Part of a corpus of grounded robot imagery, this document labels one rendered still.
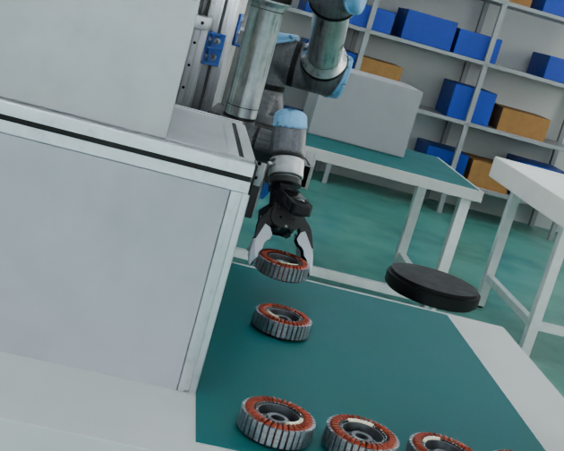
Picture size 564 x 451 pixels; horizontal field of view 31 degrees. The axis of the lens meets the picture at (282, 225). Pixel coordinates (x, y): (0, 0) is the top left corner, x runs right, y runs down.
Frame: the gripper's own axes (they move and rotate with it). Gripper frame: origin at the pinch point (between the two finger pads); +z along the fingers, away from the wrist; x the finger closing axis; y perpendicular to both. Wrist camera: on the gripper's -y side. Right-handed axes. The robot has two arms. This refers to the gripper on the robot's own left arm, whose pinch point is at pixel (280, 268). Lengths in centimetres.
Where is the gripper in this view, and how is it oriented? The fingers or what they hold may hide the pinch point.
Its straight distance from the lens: 208.3
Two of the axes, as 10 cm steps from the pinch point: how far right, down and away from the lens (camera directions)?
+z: -0.8, 9.6, -2.6
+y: -3.9, 2.1, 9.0
